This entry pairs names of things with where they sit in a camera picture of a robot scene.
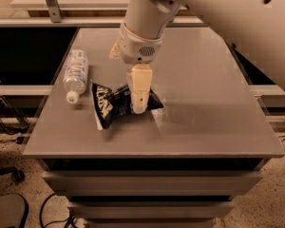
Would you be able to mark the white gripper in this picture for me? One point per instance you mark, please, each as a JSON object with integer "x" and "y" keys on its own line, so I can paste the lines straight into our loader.
{"x": 137, "y": 49}

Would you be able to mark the blue chip bag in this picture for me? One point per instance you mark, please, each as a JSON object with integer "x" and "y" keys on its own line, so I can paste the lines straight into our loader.
{"x": 110, "y": 104}

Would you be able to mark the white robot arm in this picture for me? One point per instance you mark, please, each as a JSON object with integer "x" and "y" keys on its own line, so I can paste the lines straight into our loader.
{"x": 255, "y": 28}

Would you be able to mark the clear plastic water bottle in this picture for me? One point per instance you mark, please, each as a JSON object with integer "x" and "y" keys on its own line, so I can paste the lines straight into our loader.
{"x": 75, "y": 76}

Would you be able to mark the grey drawer cabinet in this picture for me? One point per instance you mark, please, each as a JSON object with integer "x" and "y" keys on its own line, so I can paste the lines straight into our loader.
{"x": 150, "y": 198}

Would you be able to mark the metal railing with glass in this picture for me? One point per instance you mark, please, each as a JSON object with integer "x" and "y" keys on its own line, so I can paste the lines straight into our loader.
{"x": 69, "y": 7}

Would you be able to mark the black office chair base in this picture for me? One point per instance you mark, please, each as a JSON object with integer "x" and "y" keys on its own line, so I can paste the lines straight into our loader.
{"x": 8, "y": 167}

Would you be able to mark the grey chair seat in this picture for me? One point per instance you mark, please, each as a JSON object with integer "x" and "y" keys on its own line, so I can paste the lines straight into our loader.
{"x": 14, "y": 210}

